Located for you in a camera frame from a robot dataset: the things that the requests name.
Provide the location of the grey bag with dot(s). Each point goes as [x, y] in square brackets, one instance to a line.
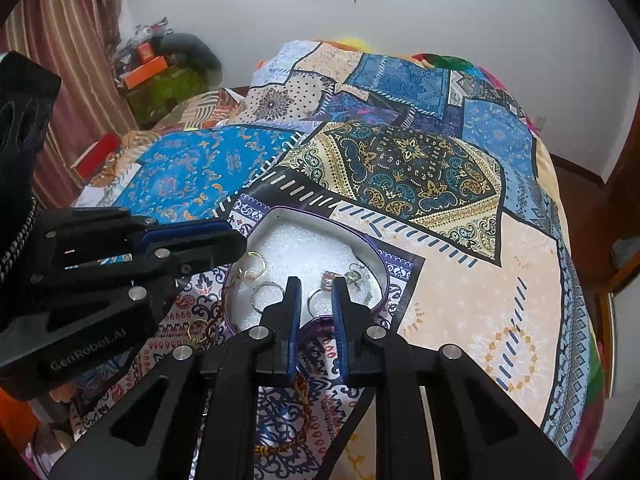
[192, 50]

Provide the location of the green cloth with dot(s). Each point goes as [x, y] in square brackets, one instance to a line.
[167, 91]

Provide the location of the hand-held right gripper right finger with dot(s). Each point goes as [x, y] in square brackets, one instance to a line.
[340, 332]

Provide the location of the striped curtain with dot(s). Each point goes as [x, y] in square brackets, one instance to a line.
[75, 20]

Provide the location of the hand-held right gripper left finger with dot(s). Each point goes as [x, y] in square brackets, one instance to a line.
[296, 332]

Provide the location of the bright multicoloured cloth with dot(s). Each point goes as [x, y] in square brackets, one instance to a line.
[445, 60]

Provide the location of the pink stone earring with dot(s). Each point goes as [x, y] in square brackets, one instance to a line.
[327, 278]

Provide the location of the orange cardboard box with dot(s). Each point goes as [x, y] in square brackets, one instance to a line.
[145, 71]

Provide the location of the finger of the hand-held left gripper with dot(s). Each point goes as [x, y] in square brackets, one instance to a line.
[210, 256]
[190, 234]

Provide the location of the silver dangling earrings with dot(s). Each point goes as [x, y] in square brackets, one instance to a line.
[356, 276]

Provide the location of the patchwork printed bedsheet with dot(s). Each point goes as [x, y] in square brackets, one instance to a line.
[500, 280]

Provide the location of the red box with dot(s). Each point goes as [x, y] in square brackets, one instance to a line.
[99, 152]

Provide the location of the purple heart-shaped tin box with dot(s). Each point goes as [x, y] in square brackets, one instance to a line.
[300, 245]

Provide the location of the pile of printed packets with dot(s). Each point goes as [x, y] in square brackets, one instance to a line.
[137, 42]

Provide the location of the wall socket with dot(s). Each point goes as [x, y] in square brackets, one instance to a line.
[539, 121]

